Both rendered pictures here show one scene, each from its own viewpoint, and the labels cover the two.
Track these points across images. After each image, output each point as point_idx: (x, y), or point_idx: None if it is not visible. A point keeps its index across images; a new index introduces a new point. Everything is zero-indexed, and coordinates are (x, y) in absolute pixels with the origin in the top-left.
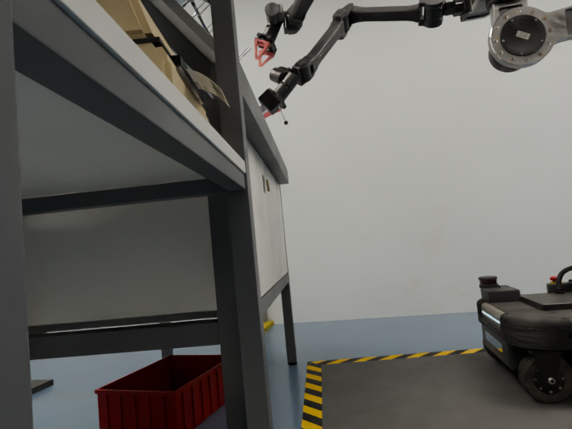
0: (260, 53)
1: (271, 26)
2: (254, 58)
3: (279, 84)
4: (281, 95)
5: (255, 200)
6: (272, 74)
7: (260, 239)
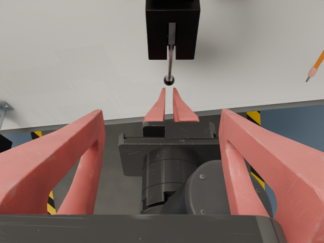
0: (74, 175)
1: None
2: (93, 111)
3: (146, 191)
4: (126, 175)
5: None
6: (180, 188)
7: None
